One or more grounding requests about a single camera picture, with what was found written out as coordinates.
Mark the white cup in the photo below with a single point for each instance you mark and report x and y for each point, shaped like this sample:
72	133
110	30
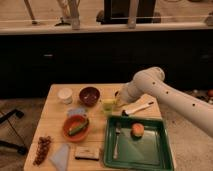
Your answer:
65	95

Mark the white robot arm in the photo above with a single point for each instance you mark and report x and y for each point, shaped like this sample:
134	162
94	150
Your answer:
151	81

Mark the white handled knife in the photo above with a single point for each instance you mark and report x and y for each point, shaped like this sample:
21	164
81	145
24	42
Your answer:
132	111

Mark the wooden table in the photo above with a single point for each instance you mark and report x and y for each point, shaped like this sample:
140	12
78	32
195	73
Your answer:
98	139

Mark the purple bowl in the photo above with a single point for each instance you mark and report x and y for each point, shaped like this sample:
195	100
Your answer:
89	96

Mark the green cucumber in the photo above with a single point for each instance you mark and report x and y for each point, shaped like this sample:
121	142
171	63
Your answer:
78	128

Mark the green plastic tray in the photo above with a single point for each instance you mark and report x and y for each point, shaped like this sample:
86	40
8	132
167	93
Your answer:
151	152

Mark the dark cabinet counter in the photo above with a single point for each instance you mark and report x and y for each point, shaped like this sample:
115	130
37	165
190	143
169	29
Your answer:
30	64

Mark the orange bowl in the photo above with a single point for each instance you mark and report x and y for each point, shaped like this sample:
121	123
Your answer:
72	122

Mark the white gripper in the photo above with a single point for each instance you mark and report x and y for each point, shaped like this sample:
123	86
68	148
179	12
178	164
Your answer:
129	93

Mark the brown wooden block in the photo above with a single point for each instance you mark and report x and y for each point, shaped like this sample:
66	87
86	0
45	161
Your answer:
89	153

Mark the silver fork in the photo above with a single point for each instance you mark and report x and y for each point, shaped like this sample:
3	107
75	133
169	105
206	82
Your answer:
118	131

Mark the red yellow apple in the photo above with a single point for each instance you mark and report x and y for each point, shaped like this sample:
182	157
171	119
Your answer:
137	130

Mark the yellow banana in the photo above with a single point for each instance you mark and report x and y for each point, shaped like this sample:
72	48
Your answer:
109	101

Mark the red grape bunch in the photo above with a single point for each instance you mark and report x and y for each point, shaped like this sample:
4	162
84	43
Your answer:
42	149

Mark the light blue cloth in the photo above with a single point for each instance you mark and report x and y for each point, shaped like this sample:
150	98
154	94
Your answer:
60	158

